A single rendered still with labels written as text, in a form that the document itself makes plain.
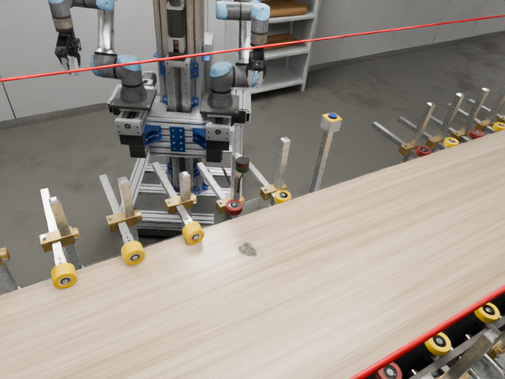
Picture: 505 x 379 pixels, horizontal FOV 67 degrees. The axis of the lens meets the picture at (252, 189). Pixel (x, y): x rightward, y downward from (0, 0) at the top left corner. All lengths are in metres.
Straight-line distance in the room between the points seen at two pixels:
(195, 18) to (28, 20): 2.02
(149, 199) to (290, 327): 1.72
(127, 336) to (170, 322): 0.15
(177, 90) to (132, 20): 1.86
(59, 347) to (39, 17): 3.05
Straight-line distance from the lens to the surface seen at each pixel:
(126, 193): 1.59
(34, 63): 4.11
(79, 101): 4.31
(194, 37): 2.32
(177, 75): 2.33
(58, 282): 1.56
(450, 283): 1.79
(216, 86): 2.20
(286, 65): 5.14
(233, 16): 1.84
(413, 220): 1.98
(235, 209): 1.77
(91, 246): 2.93
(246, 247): 1.61
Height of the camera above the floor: 2.14
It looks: 41 degrees down
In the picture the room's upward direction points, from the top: 6 degrees clockwise
